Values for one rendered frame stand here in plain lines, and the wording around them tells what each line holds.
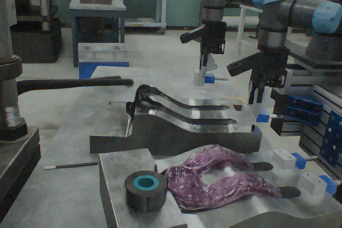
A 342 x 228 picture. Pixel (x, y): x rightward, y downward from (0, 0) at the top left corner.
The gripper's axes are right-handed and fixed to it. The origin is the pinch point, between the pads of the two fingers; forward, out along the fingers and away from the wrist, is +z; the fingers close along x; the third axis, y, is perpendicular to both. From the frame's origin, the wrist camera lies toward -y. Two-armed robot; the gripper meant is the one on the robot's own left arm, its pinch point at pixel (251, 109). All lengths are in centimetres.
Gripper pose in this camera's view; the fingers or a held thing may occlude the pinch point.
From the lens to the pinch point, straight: 102.7
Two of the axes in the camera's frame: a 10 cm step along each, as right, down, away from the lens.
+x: -0.4, -3.9, 9.2
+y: 10.0, 0.5, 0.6
